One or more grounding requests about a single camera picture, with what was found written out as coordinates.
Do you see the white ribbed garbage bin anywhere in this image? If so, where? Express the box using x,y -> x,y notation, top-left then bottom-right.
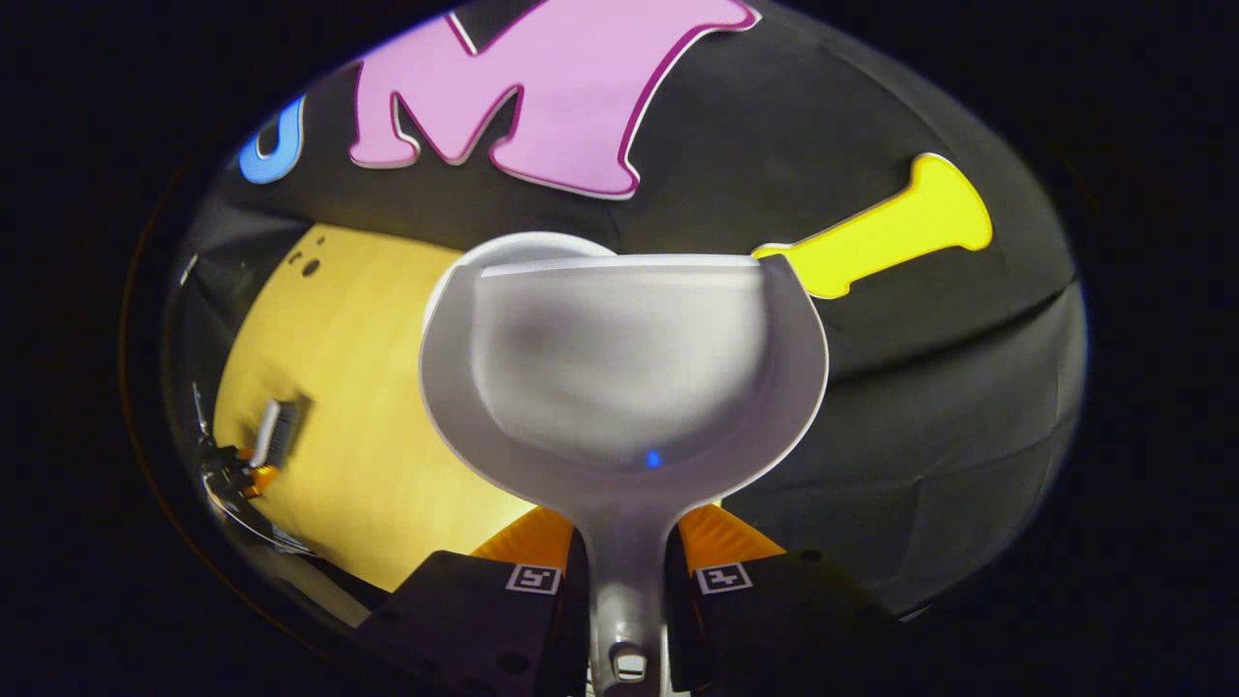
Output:
447,230 -> 620,278

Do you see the small grey broom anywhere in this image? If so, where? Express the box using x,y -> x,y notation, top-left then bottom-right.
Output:
249,394 -> 314,471

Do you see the grey dustpan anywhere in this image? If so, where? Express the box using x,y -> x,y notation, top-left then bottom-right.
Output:
418,254 -> 831,697

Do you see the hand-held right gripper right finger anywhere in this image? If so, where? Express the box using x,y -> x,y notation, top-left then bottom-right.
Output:
663,501 -> 906,697

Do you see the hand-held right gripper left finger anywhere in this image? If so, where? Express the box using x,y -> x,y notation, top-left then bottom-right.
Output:
360,503 -> 591,697

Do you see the black backdrop cloth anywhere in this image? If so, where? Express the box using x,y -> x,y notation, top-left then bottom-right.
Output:
165,0 -> 1087,621

